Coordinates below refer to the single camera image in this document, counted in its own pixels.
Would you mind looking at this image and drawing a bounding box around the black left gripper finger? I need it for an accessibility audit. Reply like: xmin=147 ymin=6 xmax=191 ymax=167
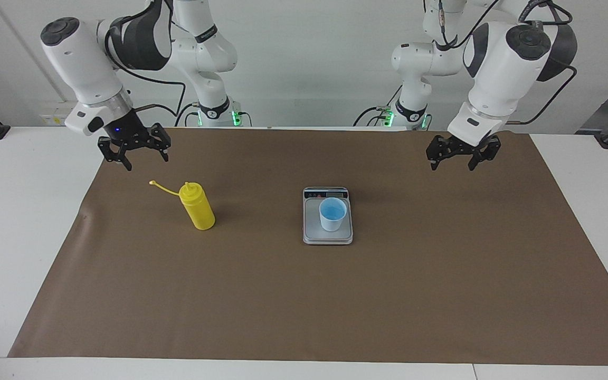
xmin=425 ymin=136 xmax=458 ymax=170
xmin=469 ymin=136 xmax=501 ymax=170

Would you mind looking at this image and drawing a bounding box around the silver digital kitchen scale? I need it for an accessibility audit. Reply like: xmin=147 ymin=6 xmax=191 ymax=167
xmin=302 ymin=186 xmax=354 ymax=245

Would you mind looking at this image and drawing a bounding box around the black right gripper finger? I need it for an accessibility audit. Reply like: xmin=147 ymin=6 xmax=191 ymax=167
xmin=97 ymin=138 xmax=132 ymax=171
xmin=146 ymin=123 xmax=172 ymax=162

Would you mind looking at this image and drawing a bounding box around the light blue plastic cup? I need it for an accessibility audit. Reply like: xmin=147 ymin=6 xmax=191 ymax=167
xmin=319 ymin=198 xmax=348 ymax=232

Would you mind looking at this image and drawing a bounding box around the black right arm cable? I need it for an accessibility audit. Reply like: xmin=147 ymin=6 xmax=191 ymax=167
xmin=104 ymin=0 xmax=187 ymax=127

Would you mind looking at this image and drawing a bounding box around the black base cable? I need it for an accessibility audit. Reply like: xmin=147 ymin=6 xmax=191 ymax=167
xmin=176 ymin=102 xmax=202 ymax=127
xmin=353 ymin=83 xmax=404 ymax=127

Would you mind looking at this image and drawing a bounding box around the yellow squeeze bottle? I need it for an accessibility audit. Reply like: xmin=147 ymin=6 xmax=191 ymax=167
xmin=149 ymin=180 xmax=216 ymax=231

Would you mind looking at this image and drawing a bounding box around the brown paper table mat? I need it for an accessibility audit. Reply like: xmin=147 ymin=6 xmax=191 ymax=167
xmin=7 ymin=127 xmax=608 ymax=366

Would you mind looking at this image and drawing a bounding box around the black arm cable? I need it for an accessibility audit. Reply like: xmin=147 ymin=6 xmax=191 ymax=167
xmin=433 ymin=0 xmax=578 ymax=125
xmin=104 ymin=0 xmax=187 ymax=127

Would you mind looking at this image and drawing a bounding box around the white wall socket strip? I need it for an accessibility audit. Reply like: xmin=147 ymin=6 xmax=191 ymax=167
xmin=39 ymin=108 xmax=89 ymax=126

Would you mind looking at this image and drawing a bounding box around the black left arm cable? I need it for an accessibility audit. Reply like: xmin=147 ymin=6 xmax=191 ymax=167
xmin=433 ymin=0 xmax=578 ymax=125

